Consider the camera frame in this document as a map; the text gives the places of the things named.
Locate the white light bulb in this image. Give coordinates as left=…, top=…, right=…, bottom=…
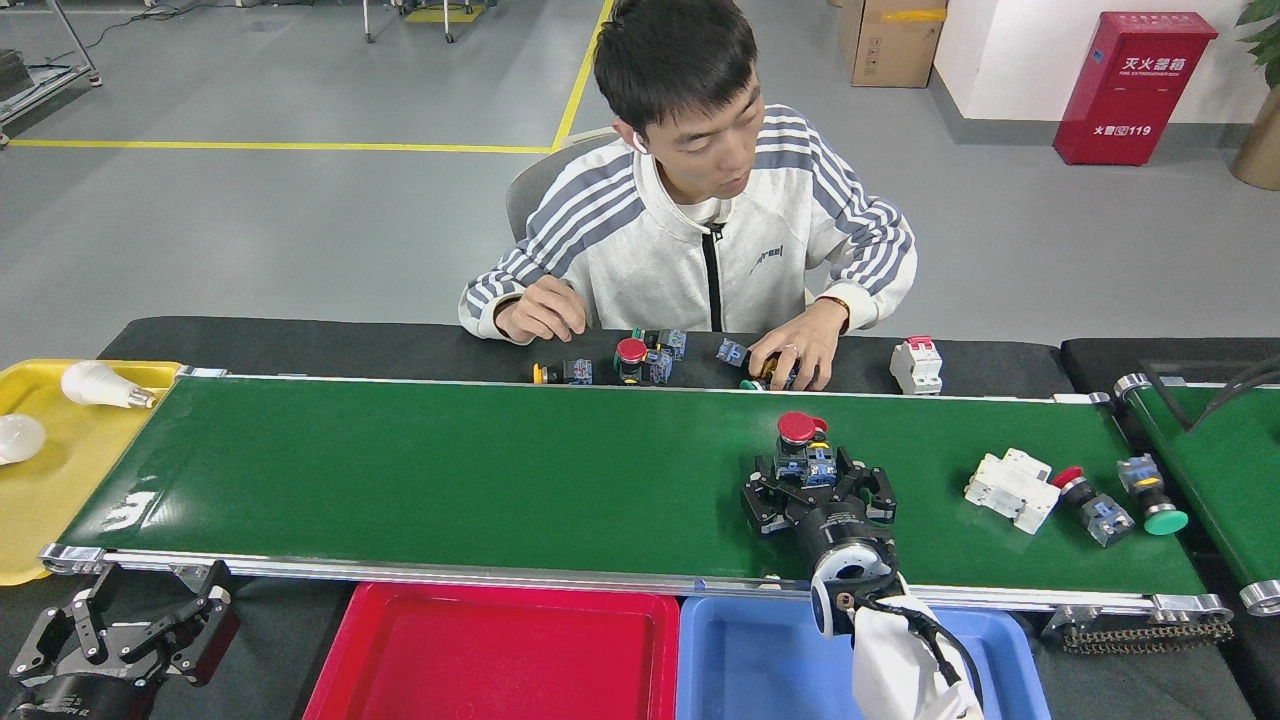
left=0, top=414, right=47, bottom=466
left=61, top=361, right=158, bottom=410

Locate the green leafy plant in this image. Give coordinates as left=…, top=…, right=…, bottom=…
left=1237, top=0, right=1280, bottom=89

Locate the green feeder conveyor belt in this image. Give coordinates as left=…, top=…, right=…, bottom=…
left=1113, top=373, right=1280, bottom=617

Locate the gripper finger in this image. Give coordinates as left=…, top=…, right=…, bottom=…
left=741, top=470, right=801, bottom=541
left=125, top=562, right=241, bottom=688
left=8, top=565, right=123, bottom=683
left=838, top=448, right=898, bottom=523

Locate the grey metal rack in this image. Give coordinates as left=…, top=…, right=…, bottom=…
left=0, top=0, right=103, bottom=149

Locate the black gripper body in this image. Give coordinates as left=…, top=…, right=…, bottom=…
left=785, top=488, right=898, bottom=573
left=5, top=660, right=156, bottom=720

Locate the brown cardboard box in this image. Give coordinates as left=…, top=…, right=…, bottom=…
left=838, top=0, right=948, bottom=89

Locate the white wheeled stand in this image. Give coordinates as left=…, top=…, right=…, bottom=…
left=362, top=0, right=483, bottom=45

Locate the red plastic tray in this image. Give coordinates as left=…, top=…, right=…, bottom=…
left=303, top=582, right=682, bottom=720

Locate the red push button switch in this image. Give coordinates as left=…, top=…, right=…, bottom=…
left=1051, top=466, right=1136, bottom=548
left=613, top=337, right=674, bottom=387
left=775, top=411, right=839, bottom=488

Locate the yellow plastic tray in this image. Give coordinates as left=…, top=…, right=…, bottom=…
left=0, top=359, right=184, bottom=587

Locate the green main conveyor belt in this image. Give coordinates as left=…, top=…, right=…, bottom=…
left=40, top=365, right=1234, bottom=627

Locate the metal drive chain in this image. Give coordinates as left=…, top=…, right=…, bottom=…
left=1062, top=618, right=1236, bottom=656

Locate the blue plastic tray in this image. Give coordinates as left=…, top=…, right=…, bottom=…
left=677, top=596, right=1053, bottom=720

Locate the person's left hand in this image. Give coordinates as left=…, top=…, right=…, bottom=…
left=748, top=298, right=849, bottom=392

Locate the black cable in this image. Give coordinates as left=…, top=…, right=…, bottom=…
left=1188, top=358, right=1280, bottom=433
left=1200, top=370, right=1280, bottom=426

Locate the person's right hand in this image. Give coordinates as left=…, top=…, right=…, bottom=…
left=495, top=275, right=589, bottom=344

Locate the brown plant pot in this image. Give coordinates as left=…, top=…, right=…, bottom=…
left=1231, top=82, right=1280, bottom=191

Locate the grey office chair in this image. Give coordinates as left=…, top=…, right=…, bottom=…
left=505, top=127, right=621, bottom=243

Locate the person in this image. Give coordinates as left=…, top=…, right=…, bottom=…
left=458, top=0, right=919, bottom=393

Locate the white circuit breaker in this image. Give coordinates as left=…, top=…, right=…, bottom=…
left=890, top=336, right=944, bottom=396
left=964, top=448, right=1061, bottom=535

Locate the red fire extinguisher cabinet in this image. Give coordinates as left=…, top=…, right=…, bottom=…
left=1053, top=11, right=1219, bottom=167

